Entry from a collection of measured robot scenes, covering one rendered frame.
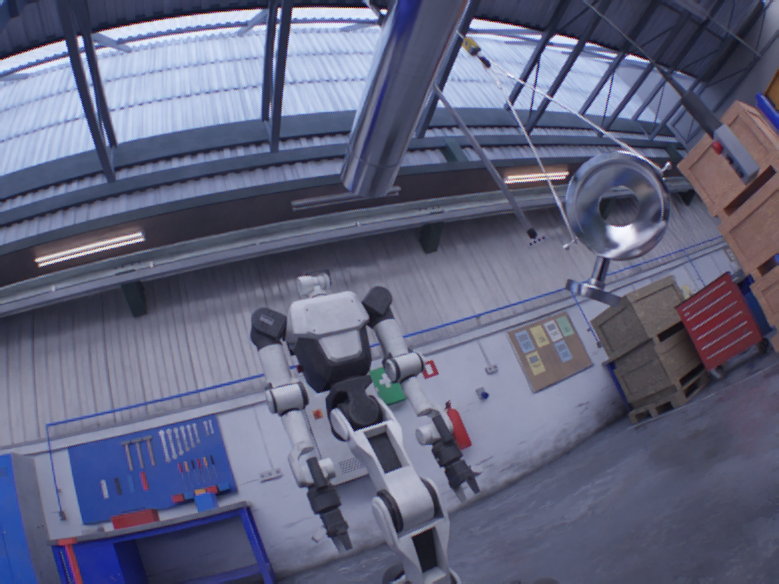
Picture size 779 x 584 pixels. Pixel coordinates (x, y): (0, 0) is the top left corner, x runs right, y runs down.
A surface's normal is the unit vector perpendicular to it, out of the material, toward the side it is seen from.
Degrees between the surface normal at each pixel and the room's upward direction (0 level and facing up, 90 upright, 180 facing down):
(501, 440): 90
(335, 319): 90
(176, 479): 90
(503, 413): 90
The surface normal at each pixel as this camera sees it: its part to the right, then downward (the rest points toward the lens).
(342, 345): 0.32, -0.49
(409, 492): 0.15, -0.80
